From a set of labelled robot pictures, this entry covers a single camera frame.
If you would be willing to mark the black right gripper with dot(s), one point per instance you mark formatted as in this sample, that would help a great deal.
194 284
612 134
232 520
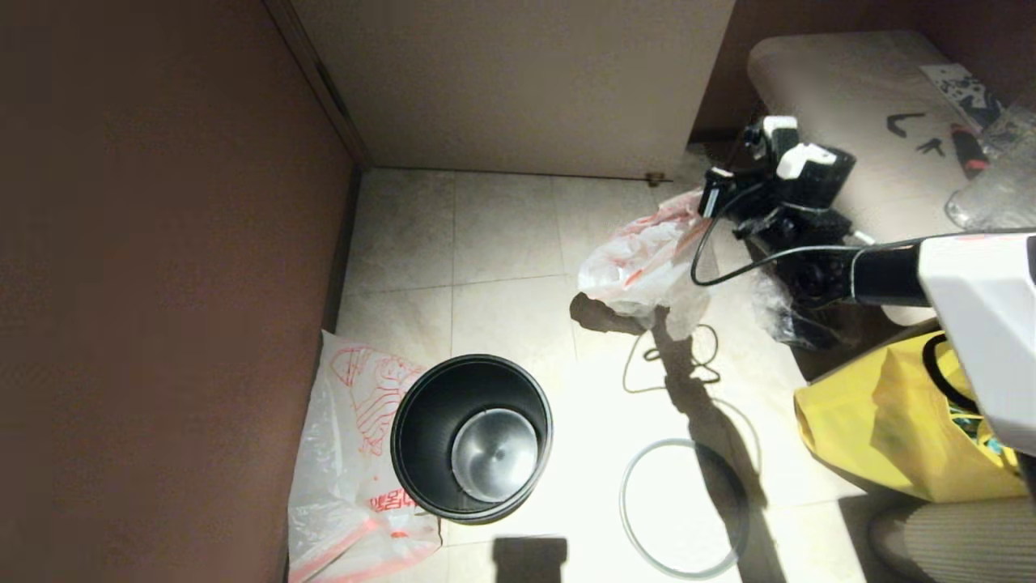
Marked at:
809 210

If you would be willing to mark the red-printed bag holding bottles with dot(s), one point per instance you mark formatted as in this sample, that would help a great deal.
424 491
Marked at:
631 267

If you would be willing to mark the black trash bin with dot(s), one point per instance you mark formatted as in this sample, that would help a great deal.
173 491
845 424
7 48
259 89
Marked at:
429 421

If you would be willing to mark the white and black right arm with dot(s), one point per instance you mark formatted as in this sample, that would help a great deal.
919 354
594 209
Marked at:
979 324

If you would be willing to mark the yellow fabric tote bag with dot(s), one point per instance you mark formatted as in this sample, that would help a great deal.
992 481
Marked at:
874 421

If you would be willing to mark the flat red-printed plastic bag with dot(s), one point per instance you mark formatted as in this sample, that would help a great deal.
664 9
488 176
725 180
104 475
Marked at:
340 486

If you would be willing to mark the small black lamp box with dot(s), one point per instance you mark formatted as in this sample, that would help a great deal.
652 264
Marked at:
710 194

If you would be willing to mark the crumpled clear plastic wrap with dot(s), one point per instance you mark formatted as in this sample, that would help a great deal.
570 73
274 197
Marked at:
777 316

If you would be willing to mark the white wood-grain table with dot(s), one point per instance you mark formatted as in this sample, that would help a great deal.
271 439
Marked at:
850 89

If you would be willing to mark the red and black tool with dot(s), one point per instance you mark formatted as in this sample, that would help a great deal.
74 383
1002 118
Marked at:
967 154

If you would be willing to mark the clear plastic water bottle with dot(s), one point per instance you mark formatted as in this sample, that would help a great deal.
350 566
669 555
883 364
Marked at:
995 194

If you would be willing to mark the blue printed paper sheet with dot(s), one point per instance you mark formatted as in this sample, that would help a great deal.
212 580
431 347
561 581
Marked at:
963 89

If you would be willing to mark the teal printed packet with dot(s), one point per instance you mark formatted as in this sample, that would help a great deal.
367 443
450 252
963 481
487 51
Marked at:
983 441

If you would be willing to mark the white cabinet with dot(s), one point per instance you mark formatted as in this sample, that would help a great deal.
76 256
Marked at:
518 81

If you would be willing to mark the beige ribbed cylinder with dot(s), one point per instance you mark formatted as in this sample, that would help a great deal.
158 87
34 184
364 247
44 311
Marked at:
955 542

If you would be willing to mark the black and white wrist camera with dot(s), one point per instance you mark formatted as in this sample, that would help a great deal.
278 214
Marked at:
769 138

